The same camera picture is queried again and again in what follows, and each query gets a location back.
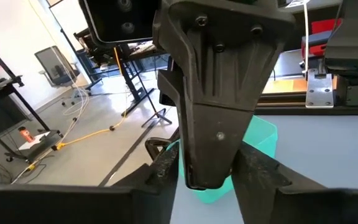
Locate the wooden table board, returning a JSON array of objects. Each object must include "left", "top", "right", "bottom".
[{"left": 262, "top": 77, "right": 358, "bottom": 95}]

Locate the white paper sheet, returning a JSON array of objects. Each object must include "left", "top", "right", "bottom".
[{"left": 17, "top": 131, "right": 52, "bottom": 151}]

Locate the teal rectangular plastic bin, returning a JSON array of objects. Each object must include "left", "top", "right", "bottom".
[{"left": 165, "top": 114, "right": 278, "bottom": 205}]

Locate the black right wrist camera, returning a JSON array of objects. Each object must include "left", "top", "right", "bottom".
[{"left": 78, "top": 0, "right": 162, "bottom": 48}]

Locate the yellow extension cable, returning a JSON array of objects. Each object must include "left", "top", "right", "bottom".
[{"left": 11, "top": 46, "right": 131, "bottom": 184}]

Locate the orange bottle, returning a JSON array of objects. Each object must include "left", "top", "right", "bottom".
[{"left": 17, "top": 126, "right": 36, "bottom": 144}]

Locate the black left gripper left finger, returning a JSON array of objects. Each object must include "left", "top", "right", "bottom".
[{"left": 0, "top": 141, "right": 180, "bottom": 224}]

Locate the black table clamp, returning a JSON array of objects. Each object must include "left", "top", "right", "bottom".
[{"left": 144, "top": 136, "right": 173, "bottom": 162}]

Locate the black aluminium table frame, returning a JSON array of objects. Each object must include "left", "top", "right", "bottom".
[{"left": 255, "top": 92, "right": 358, "bottom": 116}]

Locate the grey office chair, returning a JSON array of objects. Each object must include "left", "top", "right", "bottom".
[{"left": 34, "top": 45, "right": 82, "bottom": 107}]

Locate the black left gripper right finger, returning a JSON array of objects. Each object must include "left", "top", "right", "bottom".
[{"left": 230, "top": 141, "right": 358, "bottom": 224}]

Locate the black tripod stand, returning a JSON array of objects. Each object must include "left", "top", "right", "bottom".
[{"left": 135, "top": 70, "right": 174, "bottom": 129}]

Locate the black desk frame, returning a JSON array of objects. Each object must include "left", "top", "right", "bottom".
[{"left": 73, "top": 27, "right": 173, "bottom": 118}]

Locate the red and black case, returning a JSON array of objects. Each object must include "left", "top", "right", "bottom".
[{"left": 301, "top": 17, "right": 343, "bottom": 57}]

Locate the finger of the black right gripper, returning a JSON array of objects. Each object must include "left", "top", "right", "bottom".
[
  {"left": 152, "top": 0, "right": 297, "bottom": 191},
  {"left": 157, "top": 68, "right": 186, "bottom": 108}
]

